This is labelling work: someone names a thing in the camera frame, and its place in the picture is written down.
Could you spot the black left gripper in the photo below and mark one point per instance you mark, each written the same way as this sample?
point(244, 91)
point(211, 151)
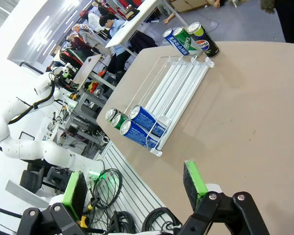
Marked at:
point(65, 78)

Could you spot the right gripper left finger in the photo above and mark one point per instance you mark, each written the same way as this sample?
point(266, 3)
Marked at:
point(74, 193)

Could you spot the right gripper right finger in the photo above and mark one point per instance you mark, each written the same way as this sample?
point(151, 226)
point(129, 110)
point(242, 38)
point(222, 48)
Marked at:
point(193, 186)

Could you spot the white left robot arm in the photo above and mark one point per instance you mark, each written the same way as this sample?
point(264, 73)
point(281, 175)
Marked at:
point(22, 149)

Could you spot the wooden-top metal table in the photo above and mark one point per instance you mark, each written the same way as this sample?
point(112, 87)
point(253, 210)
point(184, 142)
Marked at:
point(88, 67)

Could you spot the grooved aluminium base panel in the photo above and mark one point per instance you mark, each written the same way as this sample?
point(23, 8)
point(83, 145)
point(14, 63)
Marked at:
point(127, 176)

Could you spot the green Chilsung cider can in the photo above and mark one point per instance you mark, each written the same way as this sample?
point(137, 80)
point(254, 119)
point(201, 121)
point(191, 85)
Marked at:
point(117, 120)
point(186, 40)

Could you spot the mannequin black hat blue shirt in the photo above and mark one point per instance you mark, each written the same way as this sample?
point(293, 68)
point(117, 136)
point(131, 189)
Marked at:
point(117, 24)

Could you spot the blue Pocari Sweat can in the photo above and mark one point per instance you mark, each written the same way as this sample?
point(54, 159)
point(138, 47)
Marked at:
point(177, 45)
point(137, 133)
point(147, 118)

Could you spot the white table with white leg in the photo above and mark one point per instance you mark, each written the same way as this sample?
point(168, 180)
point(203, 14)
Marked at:
point(134, 22)

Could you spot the white can dispenser rack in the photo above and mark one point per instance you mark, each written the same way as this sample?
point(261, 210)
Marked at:
point(176, 88)

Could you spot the mannequin in light blue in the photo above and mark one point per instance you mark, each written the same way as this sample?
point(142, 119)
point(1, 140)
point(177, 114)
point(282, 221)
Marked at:
point(169, 18)

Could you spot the brown cardboard box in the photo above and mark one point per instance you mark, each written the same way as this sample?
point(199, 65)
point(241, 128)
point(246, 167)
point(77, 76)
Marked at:
point(186, 5)

